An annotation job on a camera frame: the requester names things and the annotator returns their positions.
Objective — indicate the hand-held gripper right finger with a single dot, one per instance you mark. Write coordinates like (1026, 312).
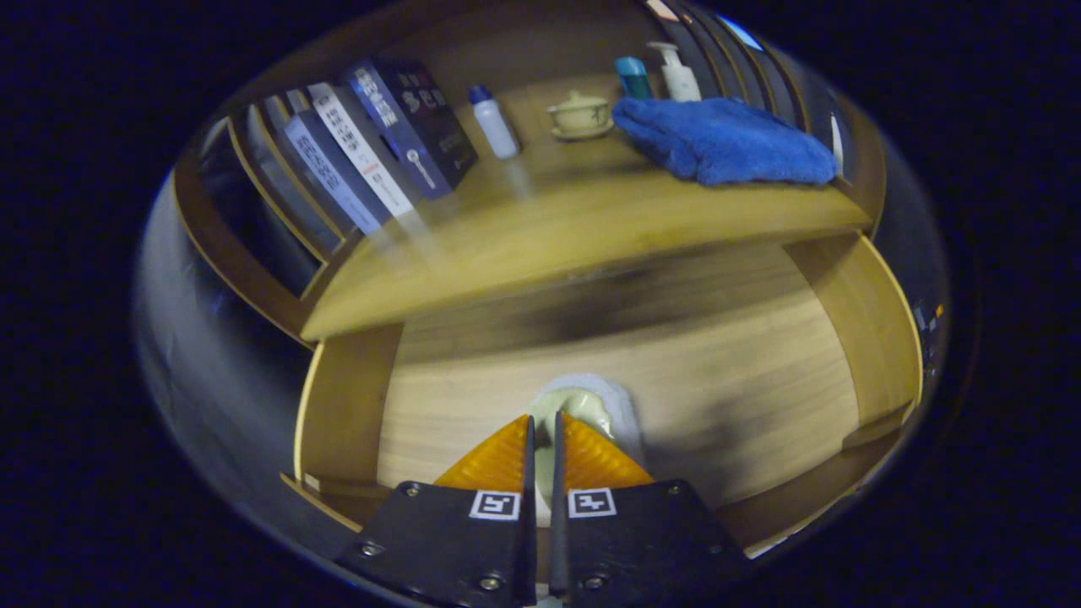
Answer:
(642, 540)

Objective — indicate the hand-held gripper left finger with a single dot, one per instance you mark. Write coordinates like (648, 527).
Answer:
(456, 540)

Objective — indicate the pale green soap dish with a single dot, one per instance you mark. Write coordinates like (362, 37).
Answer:
(583, 401)

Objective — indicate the wooden drawer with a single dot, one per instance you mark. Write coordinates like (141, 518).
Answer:
(718, 380)

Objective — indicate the wooden countertop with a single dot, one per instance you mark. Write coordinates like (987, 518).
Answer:
(549, 228)

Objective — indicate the wooden cabinet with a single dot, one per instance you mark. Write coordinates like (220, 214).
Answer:
(524, 42)

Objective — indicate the light blue book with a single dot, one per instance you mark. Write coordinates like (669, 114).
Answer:
(334, 173)

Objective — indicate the white book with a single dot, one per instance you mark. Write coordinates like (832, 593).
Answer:
(363, 148)

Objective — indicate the folded blue towel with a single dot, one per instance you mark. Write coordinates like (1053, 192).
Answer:
(718, 139)

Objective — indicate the dark blue book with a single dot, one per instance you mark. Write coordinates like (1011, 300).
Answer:
(422, 127)

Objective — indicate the white bottle with blue cap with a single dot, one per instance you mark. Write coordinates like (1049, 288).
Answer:
(497, 127)

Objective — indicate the beige lidded ceramic cup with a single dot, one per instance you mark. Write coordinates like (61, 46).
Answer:
(581, 114)

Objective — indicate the white pump bottle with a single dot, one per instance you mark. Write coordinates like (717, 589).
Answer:
(680, 83)

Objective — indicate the teal bottle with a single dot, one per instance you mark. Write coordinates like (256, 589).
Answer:
(633, 80)

